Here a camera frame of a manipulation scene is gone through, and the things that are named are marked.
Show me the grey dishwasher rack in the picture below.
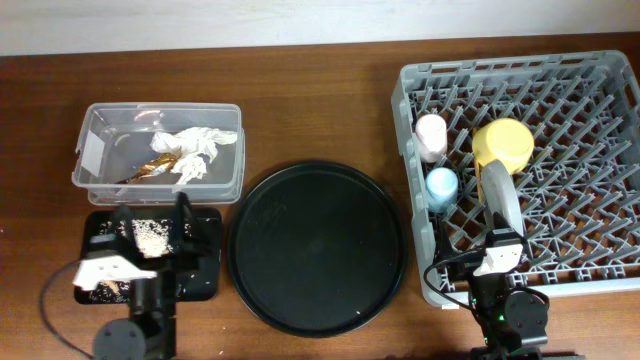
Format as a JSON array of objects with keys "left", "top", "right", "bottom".
[{"left": 391, "top": 50, "right": 639, "bottom": 308}]

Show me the yellow bowl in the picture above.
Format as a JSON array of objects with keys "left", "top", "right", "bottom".
[{"left": 472, "top": 118, "right": 534, "bottom": 175}]

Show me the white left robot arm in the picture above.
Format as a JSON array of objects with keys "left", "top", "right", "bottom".
[{"left": 74, "top": 193, "right": 223, "bottom": 359}]

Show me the round black serving tray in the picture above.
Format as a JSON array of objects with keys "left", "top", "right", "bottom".
[{"left": 227, "top": 161, "right": 408, "bottom": 338}]

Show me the pink plastic cup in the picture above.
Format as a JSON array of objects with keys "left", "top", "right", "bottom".
[{"left": 415, "top": 114, "right": 447, "bottom": 163}]

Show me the white tissue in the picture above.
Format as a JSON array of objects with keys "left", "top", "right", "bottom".
[{"left": 150, "top": 127, "right": 238, "bottom": 185}]

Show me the grey round plate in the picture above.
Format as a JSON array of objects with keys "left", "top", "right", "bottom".
[{"left": 480, "top": 160, "right": 525, "bottom": 236}]

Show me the black rectangular tray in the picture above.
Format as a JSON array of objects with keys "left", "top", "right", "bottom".
[{"left": 74, "top": 208, "right": 223, "bottom": 305}]

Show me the food scraps and rice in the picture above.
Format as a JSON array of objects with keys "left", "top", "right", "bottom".
[{"left": 88, "top": 219, "right": 175, "bottom": 304}]

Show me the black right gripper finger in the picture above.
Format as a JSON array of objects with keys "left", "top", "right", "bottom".
[
  {"left": 492, "top": 212, "right": 523, "bottom": 247},
  {"left": 434, "top": 214, "right": 453, "bottom": 263}
]

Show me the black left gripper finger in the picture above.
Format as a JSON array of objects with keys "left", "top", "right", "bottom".
[
  {"left": 172, "top": 192, "right": 210, "bottom": 250},
  {"left": 110, "top": 205, "right": 136, "bottom": 250}
]

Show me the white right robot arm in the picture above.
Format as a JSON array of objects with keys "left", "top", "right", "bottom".
[{"left": 430, "top": 213, "right": 550, "bottom": 359}]

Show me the blue plastic cup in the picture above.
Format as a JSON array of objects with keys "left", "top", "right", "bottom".
[{"left": 425, "top": 167, "right": 458, "bottom": 213}]

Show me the gold snack wrapper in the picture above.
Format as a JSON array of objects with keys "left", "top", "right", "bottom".
[{"left": 119, "top": 153, "right": 178, "bottom": 185}]

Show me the clear plastic waste bin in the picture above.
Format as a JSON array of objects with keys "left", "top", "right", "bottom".
[{"left": 71, "top": 102, "right": 245, "bottom": 206}]

